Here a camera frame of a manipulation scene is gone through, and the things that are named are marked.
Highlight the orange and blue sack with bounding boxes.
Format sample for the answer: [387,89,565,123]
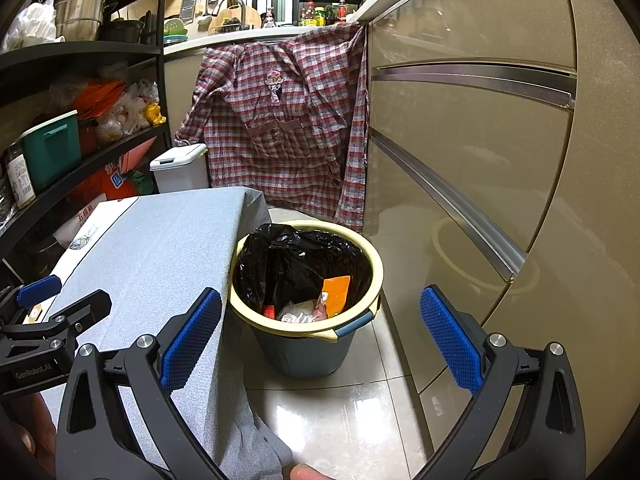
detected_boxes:
[70,137,158,206]

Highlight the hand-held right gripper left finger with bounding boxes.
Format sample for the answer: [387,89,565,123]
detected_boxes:
[56,287,223,480]

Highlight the white plastic bag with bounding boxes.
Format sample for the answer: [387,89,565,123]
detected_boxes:
[2,0,66,51]

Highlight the orange bag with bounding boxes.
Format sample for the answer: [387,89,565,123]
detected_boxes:
[75,80,128,121]

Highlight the small white lidded bin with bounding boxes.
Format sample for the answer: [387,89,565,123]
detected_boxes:
[150,143,208,193]

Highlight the person's left hand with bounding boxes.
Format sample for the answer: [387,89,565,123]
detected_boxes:
[0,392,57,476]

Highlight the orange snack pouch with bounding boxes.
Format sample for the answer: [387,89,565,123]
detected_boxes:
[320,275,352,317]

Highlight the white plastic bags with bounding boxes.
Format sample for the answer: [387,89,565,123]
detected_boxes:
[95,80,161,146]

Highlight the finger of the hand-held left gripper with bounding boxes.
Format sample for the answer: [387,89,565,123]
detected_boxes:
[47,289,112,348]
[0,276,63,328]

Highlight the row of sauce bottles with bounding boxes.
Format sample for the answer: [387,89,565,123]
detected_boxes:
[300,0,361,27]

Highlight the black cooking pot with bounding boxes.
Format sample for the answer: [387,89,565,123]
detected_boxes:
[100,17,146,44]

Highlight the clear plastic bag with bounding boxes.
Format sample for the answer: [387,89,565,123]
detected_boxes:
[275,300,318,323]

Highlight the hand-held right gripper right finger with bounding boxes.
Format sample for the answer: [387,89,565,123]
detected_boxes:
[412,285,587,480]

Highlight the wooden cutting board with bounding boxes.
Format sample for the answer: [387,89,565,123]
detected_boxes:
[225,5,262,31]

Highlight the black metal shelf rack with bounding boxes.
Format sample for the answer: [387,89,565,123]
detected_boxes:
[0,0,173,281]

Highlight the labelled food jar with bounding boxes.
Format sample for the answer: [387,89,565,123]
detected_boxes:
[4,142,37,211]

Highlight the stacked metal pots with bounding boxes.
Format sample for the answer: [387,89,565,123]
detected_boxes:
[52,0,111,42]

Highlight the black bin liner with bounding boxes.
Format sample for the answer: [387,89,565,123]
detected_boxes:
[235,224,373,318]

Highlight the grey table cloth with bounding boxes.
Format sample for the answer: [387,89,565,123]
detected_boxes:
[40,186,293,480]

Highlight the beige kitchen cabinet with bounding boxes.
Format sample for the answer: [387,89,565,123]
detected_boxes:
[357,0,640,461]

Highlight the metal kitchen faucet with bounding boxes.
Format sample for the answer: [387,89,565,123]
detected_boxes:
[216,0,247,31]

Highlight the green plastic colander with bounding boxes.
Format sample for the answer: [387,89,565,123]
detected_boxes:
[162,17,190,46]

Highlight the teal storage container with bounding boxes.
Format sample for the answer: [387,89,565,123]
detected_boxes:
[19,110,82,191]

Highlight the red plaid shirt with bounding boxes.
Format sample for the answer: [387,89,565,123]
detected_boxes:
[174,22,370,233]

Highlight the white printed cardboard box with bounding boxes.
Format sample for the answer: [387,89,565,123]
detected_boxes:
[52,195,141,266]

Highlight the person's right hand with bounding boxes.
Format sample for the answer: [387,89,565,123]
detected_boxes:
[289,464,333,480]

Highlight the yellow rimmed trash bin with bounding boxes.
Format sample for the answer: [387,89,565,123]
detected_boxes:
[229,220,385,380]

